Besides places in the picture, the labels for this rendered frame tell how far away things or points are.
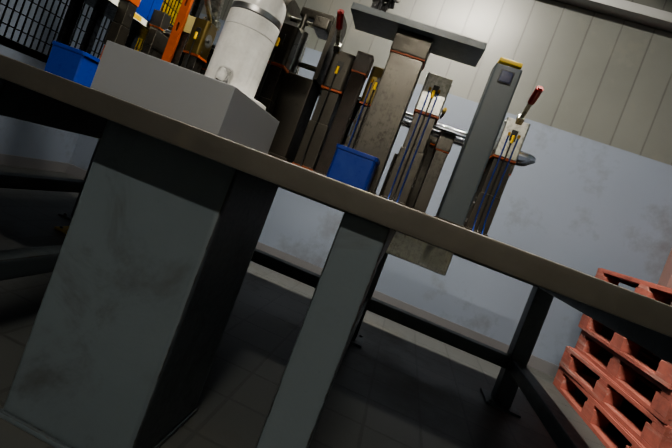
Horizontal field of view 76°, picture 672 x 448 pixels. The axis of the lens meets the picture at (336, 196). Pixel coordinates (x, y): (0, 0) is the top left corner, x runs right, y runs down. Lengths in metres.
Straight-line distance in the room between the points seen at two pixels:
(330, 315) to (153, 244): 0.40
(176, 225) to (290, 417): 0.41
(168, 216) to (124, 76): 0.29
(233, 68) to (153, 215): 0.36
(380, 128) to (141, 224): 0.64
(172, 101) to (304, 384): 0.57
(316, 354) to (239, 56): 0.64
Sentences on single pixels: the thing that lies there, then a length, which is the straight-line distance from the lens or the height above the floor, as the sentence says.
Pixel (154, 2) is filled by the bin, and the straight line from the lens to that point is 1.97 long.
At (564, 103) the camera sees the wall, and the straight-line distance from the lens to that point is 3.46.
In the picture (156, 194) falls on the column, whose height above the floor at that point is 0.55.
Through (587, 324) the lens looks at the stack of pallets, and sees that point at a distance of 3.15.
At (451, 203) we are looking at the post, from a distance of 1.17.
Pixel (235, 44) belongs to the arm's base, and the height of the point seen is 0.90.
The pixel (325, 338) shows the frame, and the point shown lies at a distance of 0.73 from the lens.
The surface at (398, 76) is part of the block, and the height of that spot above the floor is 1.03.
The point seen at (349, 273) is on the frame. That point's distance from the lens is 0.70.
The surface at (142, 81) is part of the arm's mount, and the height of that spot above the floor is 0.75.
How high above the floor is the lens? 0.69
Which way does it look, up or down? 1 degrees down
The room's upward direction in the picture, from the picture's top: 21 degrees clockwise
